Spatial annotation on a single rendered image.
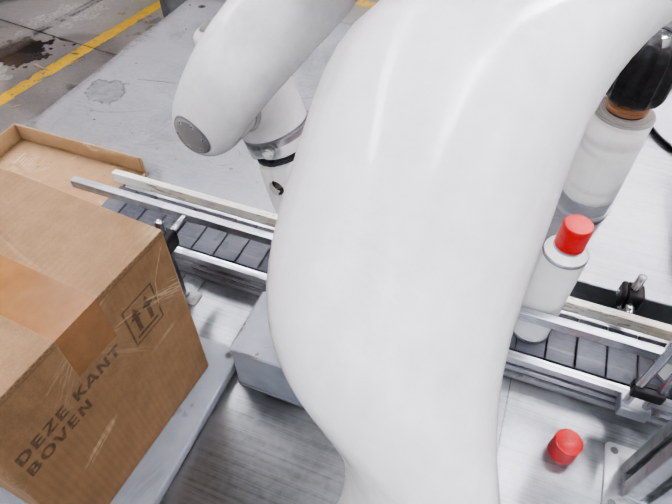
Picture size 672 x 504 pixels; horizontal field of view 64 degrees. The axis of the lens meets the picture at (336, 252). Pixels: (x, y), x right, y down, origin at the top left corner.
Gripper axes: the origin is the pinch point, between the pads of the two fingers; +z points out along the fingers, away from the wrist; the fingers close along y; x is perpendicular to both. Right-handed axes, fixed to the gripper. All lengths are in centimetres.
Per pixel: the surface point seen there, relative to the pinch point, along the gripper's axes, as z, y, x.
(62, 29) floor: 7, 179, 257
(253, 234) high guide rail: -4.5, -4.6, 7.8
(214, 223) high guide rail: -6.5, -4.6, 13.6
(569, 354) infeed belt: 18.5, -2.5, -31.4
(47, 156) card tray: -11, 10, 63
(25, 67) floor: 11, 138, 248
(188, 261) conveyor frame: 1.1, -5.1, 23.2
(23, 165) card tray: -12, 6, 65
